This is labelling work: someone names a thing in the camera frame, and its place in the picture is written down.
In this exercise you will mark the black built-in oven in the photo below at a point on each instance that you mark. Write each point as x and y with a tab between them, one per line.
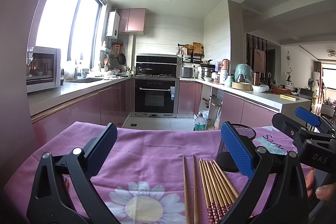
155	97

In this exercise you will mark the pink lower cabinets right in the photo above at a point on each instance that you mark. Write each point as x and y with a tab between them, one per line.
197	98

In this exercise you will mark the white wall water heater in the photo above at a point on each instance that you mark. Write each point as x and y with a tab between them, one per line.
113	25

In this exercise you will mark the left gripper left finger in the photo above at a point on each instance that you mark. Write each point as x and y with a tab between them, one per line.
50	201

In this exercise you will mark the black range hood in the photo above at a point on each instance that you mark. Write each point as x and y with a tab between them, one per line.
156	65

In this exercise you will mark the person's right hand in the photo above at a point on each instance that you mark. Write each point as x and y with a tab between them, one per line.
323	193

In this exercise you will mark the green plastic bottle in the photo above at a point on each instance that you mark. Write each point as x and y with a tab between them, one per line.
200	123

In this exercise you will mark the bamboo chopstick red end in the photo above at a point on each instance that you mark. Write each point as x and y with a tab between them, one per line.
220	186
230	195
233	190
217	197
216	209
206	193

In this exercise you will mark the black mesh utensil holder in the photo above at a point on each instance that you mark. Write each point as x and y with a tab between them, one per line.
236	150

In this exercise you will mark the pink lower cabinets left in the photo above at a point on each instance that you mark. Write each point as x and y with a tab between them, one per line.
109	104

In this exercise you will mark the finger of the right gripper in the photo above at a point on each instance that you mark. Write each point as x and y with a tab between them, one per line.
291	128
320	123

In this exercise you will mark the dark brown chopstick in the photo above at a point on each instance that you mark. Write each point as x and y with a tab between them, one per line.
186	192
196	216

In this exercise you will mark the black wall shelf rack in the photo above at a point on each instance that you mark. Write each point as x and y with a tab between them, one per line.
191	53

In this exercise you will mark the kitchen window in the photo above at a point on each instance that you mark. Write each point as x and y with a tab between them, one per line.
71	26

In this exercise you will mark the white microwave oven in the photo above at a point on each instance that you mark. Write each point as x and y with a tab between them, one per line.
42	68

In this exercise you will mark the black frying pan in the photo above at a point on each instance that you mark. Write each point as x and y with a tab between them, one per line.
122	59

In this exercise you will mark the purple floral tablecloth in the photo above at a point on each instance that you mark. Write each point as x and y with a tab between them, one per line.
141	163

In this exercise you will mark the pink upper cabinet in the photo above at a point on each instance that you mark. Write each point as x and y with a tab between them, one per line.
132	21

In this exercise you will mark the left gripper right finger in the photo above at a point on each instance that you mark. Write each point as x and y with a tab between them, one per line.
287	201

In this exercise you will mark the pink cabinets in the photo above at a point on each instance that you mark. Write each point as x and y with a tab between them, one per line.
197	98
109	104

